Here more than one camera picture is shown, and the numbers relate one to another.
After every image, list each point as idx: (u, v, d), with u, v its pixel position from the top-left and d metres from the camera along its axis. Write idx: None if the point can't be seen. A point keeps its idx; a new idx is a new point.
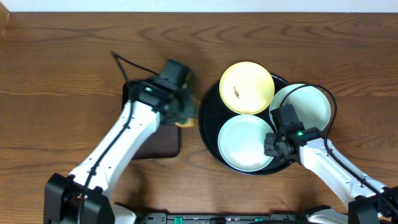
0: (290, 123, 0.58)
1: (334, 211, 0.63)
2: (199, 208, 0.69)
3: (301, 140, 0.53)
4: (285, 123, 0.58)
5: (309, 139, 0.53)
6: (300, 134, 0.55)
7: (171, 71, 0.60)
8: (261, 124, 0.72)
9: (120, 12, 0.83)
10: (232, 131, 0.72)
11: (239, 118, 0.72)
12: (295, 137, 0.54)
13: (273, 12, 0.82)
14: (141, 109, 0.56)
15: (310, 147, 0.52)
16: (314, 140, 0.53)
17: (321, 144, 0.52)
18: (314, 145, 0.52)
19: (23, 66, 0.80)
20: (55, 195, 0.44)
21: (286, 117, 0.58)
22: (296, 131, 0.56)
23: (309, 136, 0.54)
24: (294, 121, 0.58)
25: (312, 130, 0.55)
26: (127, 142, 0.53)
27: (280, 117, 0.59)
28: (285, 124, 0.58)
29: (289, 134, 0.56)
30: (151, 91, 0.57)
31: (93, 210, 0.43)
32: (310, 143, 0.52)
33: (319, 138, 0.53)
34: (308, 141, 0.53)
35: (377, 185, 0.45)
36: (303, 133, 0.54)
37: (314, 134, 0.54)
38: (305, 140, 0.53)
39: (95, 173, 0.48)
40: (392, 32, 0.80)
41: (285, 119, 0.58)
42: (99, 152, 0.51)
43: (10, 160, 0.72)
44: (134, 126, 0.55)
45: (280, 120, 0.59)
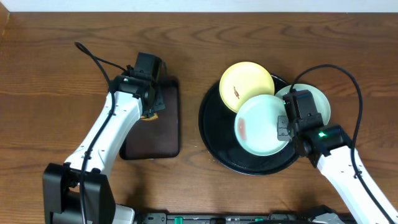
0: (307, 115, 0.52)
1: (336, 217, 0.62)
2: (199, 208, 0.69)
3: (326, 150, 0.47)
4: (302, 116, 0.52)
5: (331, 146, 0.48)
6: (323, 135, 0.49)
7: (143, 63, 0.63)
8: (268, 101, 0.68)
9: (120, 12, 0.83)
10: (246, 121, 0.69)
11: (249, 104, 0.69)
12: (316, 139, 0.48)
13: (272, 12, 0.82)
14: (123, 98, 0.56)
15: (336, 162, 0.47)
16: (339, 149, 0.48)
17: (350, 160, 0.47)
18: (342, 161, 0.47)
19: (23, 66, 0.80)
20: (54, 185, 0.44)
21: (305, 109, 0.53)
22: (317, 129, 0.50)
23: (332, 136, 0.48)
24: (311, 113, 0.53)
25: (336, 132, 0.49)
26: (114, 127, 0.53)
27: (298, 109, 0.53)
28: (302, 117, 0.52)
29: (308, 133, 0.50)
30: (129, 81, 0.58)
31: (94, 190, 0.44)
32: (336, 156, 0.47)
33: (344, 147, 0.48)
34: (333, 150, 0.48)
35: None
36: (326, 134, 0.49)
37: (339, 136, 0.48)
38: (328, 149, 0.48)
39: (89, 157, 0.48)
40: (392, 32, 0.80)
41: (303, 111, 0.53)
42: (89, 139, 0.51)
43: (10, 160, 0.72)
44: (119, 112, 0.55)
45: (297, 111, 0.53)
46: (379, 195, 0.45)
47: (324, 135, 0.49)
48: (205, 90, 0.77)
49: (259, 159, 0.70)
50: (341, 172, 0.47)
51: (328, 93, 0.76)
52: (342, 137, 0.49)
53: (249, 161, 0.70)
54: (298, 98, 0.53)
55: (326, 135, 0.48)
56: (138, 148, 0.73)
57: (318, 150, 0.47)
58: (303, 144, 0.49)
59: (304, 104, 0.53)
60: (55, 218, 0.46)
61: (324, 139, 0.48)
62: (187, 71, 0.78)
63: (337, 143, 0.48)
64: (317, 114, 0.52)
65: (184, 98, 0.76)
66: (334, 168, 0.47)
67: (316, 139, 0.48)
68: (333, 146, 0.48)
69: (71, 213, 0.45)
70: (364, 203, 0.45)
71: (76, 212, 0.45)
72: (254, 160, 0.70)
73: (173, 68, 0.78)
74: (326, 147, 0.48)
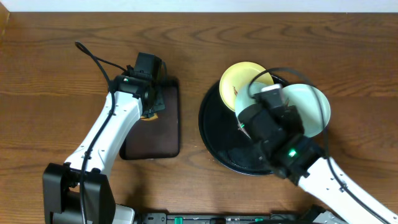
0: (270, 133, 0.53)
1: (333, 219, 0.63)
2: (199, 208, 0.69)
3: (302, 170, 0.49)
4: (265, 137, 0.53)
5: (304, 162, 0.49)
6: (295, 154, 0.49)
7: (143, 63, 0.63)
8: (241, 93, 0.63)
9: (120, 12, 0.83)
10: None
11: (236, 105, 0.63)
12: (288, 162, 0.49)
13: (272, 12, 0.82)
14: (124, 98, 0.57)
15: (318, 181, 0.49)
16: (314, 163, 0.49)
17: (331, 173, 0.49)
18: (324, 178, 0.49)
19: (23, 66, 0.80)
20: (54, 185, 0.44)
21: (263, 127, 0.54)
22: (286, 150, 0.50)
23: (303, 154, 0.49)
24: (273, 130, 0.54)
25: (305, 146, 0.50)
26: (114, 126, 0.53)
27: (259, 129, 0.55)
28: (265, 138, 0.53)
29: (279, 157, 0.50)
30: (129, 81, 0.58)
31: (94, 190, 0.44)
32: (315, 174, 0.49)
33: (320, 159, 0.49)
34: (310, 169, 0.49)
35: None
36: (297, 152, 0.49)
37: (309, 149, 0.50)
38: (303, 167, 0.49)
39: (89, 157, 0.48)
40: (392, 32, 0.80)
41: (264, 132, 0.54)
42: (89, 139, 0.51)
43: (10, 160, 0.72)
44: (119, 112, 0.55)
45: (259, 131, 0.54)
46: (365, 198, 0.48)
47: (295, 154, 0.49)
48: (205, 90, 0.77)
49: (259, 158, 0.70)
50: (326, 190, 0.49)
51: (328, 93, 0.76)
52: (312, 149, 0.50)
53: (249, 161, 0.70)
54: (255, 118, 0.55)
55: (297, 154, 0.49)
56: (138, 148, 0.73)
57: (294, 172, 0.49)
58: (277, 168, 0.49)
59: (263, 123, 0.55)
60: (55, 218, 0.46)
61: (296, 158, 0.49)
62: (187, 71, 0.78)
63: (310, 157, 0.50)
64: (278, 129, 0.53)
65: (184, 98, 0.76)
66: (318, 186, 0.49)
67: (289, 162, 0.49)
68: (307, 162, 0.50)
69: (71, 213, 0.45)
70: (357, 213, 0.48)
71: (76, 212, 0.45)
72: (254, 160, 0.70)
73: (173, 68, 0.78)
74: (301, 165, 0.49)
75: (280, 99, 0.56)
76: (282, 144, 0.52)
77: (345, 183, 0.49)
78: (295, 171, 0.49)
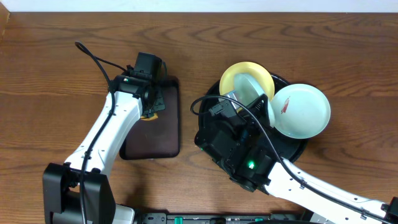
0: (229, 151, 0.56)
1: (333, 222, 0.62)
2: (199, 208, 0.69)
3: (263, 178, 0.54)
4: (226, 156, 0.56)
5: (263, 168, 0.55)
6: (254, 166, 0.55)
7: (143, 63, 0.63)
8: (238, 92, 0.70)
9: (120, 12, 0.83)
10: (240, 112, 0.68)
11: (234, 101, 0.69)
12: (250, 174, 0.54)
13: (272, 12, 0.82)
14: (124, 98, 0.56)
15: (279, 183, 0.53)
16: (272, 170, 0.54)
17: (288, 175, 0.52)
18: (283, 180, 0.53)
19: (23, 66, 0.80)
20: (54, 185, 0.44)
21: (219, 145, 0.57)
22: (247, 164, 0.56)
23: (262, 162, 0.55)
24: (232, 147, 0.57)
25: (260, 156, 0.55)
26: (114, 126, 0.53)
27: (219, 150, 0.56)
28: (226, 157, 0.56)
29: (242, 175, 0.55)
30: (129, 81, 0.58)
31: (94, 190, 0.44)
32: (276, 178, 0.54)
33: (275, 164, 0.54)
34: (270, 175, 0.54)
35: (376, 208, 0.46)
36: (256, 163, 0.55)
37: (265, 158, 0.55)
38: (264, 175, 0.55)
39: (89, 157, 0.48)
40: (392, 32, 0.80)
41: (224, 151, 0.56)
42: (89, 139, 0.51)
43: (10, 160, 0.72)
44: (119, 112, 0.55)
45: (219, 153, 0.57)
46: (324, 187, 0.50)
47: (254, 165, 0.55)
48: (205, 90, 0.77)
49: None
50: (289, 190, 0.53)
51: (328, 93, 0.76)
52: (267, 156, 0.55)
53: None
54: (214, 143, 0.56)
55: (256, 165, 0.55)
56: (138, 148, 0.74)
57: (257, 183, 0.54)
58: (244, 185, 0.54)
59: (221, 144, 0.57)
60: (55, 218, 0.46)
61: (256, 169, 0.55)
62: (187, 71, 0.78)
63: (266, 164, 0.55)
64: (236, 145, 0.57)
65: (184, 98, 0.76)
66: (282, 188, 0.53)
67: (250, 175, 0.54)
68: (266, 170, 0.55)
69: (70, 213, 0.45)
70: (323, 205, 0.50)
71: (76, 212, 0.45)
72: None
73: (173, 68, 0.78)
74: (261, 174, 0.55)
75: (232, 109, 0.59)
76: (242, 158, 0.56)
77: (303, 179, 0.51)
78: (258, 182, 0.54)
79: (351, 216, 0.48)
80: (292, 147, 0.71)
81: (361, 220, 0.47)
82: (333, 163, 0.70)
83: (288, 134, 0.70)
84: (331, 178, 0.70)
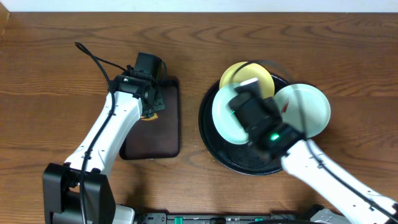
0: (257, 119, 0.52)
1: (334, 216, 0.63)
2: (199, 208, 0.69)
3: (282, 150, 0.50)
4: (252, 124, 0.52)
5: (288, 142, 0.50)
6: (278, 137, 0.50)
7: (144, 63, 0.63)
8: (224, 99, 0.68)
9: (120, 12, 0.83)
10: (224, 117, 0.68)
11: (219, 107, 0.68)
12: (271, 145, 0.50)
13: (272, 12, 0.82)
14: (124, 98, 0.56)
15: (295, 158, 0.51)
16: (295, 145, 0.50)
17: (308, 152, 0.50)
18: (301, 155, 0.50)
19: (23, 66, 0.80)
20: (54, 185, 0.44)
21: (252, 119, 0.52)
22: (270, 134, 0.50)
23: (287, 135, 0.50)
24: (262, 116, 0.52)
25: (288, 130, 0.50)
26: (114, 127, 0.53)
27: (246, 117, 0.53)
28: (254, 124, 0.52)
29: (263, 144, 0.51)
30: (129, 81, 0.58)
31: (94, 190, 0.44)
32: (295, 152, 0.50)
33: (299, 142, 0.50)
34: (290, 150, 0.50)
35: (387, 205, 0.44)
36: (282, 136, 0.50)
37: (291, 134, 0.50)
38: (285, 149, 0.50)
39: (89, 157, 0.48)
40: (392, 32, 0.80)
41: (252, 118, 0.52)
42: (89, 139, 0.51)
43: (10, 160, 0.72)
44: (119, 112, 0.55)
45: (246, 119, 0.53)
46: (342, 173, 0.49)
47: (278, 137, 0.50)
48: (205, 90, 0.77)
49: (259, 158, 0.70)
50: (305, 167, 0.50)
51: (328, 93, 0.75)
52: (295, 134, 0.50)
53: (249, 161, 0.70)
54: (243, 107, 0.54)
55: (282, 137, 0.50)
56: (138, 148, 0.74)
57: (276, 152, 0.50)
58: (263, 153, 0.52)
59: (252, 111, 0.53)
60: (55, 218, 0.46)
61: (280, 141, 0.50)
62: (187, 71, 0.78)
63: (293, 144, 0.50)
64: (265, 116, 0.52)
65: (184, 98, 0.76)
66: (297, 162, 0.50)
67: (272, 146, 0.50)
68: (288, 145, 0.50)
69: (70, 213, 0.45)
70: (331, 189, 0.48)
71: (76, 212, 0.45)
72: (253, 160, 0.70)
73: (173, 68, 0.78)
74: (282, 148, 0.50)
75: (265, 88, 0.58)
76: (268, 130, 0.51)
77: (323, 160, 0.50)
78: (277, 153, 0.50)
79: (359, 203, 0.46)
80: None
81: (369, 212, 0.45)
82: None
83: None
84: None
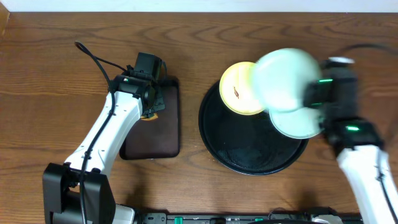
0: (348, 105, 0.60)
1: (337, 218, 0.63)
2: (199, 208, 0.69)
3: (352, 142, 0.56)
4: (339, 105, 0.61)
5: (359, 140, 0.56)
6: (357, 130, 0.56)
7: (144, 63, 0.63)
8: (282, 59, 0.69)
9: (120, 12, 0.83)
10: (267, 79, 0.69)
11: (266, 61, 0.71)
12: (351, 135, 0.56)
13: (272, 12, 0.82)
14: (124, 98, 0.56)
15: (360, 157, 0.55)
16: (365, 146, 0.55)
17: (375, 161, 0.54)
18: (369, 161, 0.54)
19: (23, 66, 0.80)
20: (54, 185, 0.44)
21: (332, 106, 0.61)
22: (352, 124, 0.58)
23: (365, 132, 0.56)
24: (351, 104, 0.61)
25: (367, 131, 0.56)
26: (114, 127, 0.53)
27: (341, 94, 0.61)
28: (340, 106, 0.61)
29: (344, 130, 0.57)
30: (129, 81, 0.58)
31: (94, 190, 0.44)
32: (361, 155, 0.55)
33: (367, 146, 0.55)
34: (357, 147, 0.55)
35: None
36: (359, 130, 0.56)
37: (369, 136, 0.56)
38: (353, 145, 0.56)
39: (89, 157, 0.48)
40: (392, 32, 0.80)
41: (345, 101, 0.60)
42: (89, 139, 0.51)
43: (10, 160, 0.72)
44: (119, 112, 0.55)
45: (339, 97, 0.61)
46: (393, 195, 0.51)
47: (357, 130, 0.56)
48: (205, 90, 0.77)
49: (259, 158, 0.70)
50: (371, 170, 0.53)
51: None
52: (370, 138, 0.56)
53: (249, 161, 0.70)
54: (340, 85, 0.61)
55: (359, 130, 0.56)
56: (138, 148, 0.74)
57: (344, 142, 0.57)
58: (334, 134, 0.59)
59: (346, 93, 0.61)
60: (55, 218, 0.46)
61: (357, 133, 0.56)
62: (187, 71, 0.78)
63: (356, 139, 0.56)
64: (351, 104, 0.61)
65: (184, 98, 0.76)
66: (363, 164, 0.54)
67: (345, 132, 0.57)
68: (360, 142, 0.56)
69: (70, 213, 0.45)
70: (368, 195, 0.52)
71: (76, 212, 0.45)
72: (253, 160, 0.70)
73: (173, 68, 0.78)
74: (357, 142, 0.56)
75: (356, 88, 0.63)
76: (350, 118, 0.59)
77: (385, 175, 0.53)
78: (342, 139, 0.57)
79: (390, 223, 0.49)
80: (292, 147, 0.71)
81: None
82: (332, 163, 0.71)
83: (288, 134, 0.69)
84: (331, 178, 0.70)
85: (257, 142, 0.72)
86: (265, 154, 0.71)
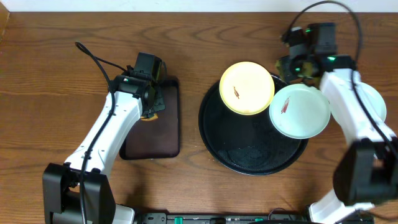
0: (326, 43, 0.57)
1: (314, 204, 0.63)
2: (199, 208, 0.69)
3: (330, 67, 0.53)
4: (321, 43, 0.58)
5: (336, 66, 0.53)
6: (333, 59, 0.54)
7: (143, 63, 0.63)
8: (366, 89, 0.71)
9: (120, 12, 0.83)
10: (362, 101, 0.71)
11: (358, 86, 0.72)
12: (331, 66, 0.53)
13: (273, 12, 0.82)
14: (125, 98, 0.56)
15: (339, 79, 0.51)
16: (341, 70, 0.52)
17: (348, 76, 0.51)
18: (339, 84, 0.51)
19: (23, 66, 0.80)
20: (55, 184, 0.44)
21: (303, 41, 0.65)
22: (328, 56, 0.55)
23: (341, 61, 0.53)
24: (329, 42, 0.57)
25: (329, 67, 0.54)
26: (114, 127, 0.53)
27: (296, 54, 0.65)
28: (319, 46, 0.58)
29: (311, 46, 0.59)
30: (129, 81, 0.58)
31: (94, 190, 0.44)
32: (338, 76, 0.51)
33: (346, 70, 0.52)
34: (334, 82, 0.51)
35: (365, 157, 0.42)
36: (336, 58, 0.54)
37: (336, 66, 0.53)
38: (333, 68, 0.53)
39: (89, 157, 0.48)
40: (393, 32, 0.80)
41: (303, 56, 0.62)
42: (89, 139, 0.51)
43: (10, 159, 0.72)
44: (119, 112, 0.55)
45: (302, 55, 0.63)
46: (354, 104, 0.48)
47: (333, 60, 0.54)
48: (205, 90, 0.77)
49: (259, 158, 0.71)
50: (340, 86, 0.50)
51: None
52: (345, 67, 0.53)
53: (249, 161, 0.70)
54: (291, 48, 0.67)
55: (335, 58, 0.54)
56: (138, 148, 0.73)
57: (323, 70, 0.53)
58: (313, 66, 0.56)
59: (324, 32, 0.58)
60: (55, 218, 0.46)
61: (333, 61, 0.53)
62: (187, 71, 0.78)
63: (347, 79, 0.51)
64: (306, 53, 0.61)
65: (184, 98, 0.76)
66: (339, 76, 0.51)
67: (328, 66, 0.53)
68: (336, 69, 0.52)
69: (70, 213, 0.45)
70: (369, 140, 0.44)
71: (76, 212, 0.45)
72: (253, 160, 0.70)
73: (173, 68, 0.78)
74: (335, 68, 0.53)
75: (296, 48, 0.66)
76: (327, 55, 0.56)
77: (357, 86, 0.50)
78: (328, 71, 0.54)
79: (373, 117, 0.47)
80: (292, 147, 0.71)
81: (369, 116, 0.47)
82: (332, 163, 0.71)
83: (288, 134, 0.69)
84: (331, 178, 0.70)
85: (257, 142, 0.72)
86: (264, 154, 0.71)
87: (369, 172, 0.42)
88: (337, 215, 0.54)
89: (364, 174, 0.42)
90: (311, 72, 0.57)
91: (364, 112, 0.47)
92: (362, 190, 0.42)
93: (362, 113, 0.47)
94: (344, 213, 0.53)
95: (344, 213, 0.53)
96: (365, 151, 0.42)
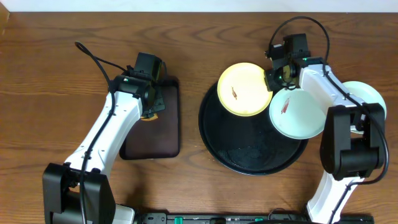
0: (299, 50, 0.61)
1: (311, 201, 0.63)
2: (199, 208, 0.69)
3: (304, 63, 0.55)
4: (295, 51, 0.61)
5: (310, 63, 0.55)
6: (305, 60, 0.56)
7: (143, 63, 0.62)
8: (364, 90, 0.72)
9: (120, 12, 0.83)
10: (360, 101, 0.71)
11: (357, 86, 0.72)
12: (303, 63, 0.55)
13: (273, 12, 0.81)
14: (125, 98, 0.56)
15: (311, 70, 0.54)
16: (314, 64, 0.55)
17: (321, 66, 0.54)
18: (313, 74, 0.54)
19: (23, 66, 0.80)
20: (55, 184, 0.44)
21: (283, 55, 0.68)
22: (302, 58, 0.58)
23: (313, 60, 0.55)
24: (303, 49, 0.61)
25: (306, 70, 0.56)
26: (114, 127, 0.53)
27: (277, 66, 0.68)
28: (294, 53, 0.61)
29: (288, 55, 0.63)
30: (128, 81, 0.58)
31: (94, 190, 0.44)
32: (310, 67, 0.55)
33: (318, 65, 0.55)
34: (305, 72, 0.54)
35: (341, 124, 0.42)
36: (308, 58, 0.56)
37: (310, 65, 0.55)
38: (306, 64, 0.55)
39: (89, 157, 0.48)
40: (393, 32, 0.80)
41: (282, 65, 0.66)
42: (89, 139, 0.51)
43: (10, 160, 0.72)
44: (119, 112, 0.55)
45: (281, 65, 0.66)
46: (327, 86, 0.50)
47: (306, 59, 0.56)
48: (205, 90, 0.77)
49: (259, 158, 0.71)
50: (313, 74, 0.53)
51: None
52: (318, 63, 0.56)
53: (249, 161, 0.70)
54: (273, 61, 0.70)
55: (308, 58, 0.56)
56: (138, 148, 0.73)
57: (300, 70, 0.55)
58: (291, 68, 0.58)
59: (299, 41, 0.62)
60: (55, 218, 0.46)
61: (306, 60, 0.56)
62: (187, 71, 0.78)
63: (319, 70, 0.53)
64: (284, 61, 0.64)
65: (184, 98, 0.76)
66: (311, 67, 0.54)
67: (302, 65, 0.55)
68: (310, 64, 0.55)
69: (69, 213, 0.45)
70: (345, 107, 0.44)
71: (76, 212, 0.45)
72: (253, 160, 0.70)
73: (173, 68, 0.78)
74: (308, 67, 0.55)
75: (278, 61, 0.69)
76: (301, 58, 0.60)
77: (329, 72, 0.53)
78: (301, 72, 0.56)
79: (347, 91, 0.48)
80: (292, 147, 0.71)
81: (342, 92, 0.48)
82: None
83: (287, 134, 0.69)
84: None
85: (257, 142, 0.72)
86: (264, 154, 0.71)
87: (346, 137, 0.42)
88: (334, 196, 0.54)
89: (344, 141, 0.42)
90: (289, 73, 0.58)
91: (337, 90, 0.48)
92: (345, 157, 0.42)
93: (335, 92, 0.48)
94: (341, 190, 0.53)
95: (339, 192, 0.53)
96: (341, 116, 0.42)
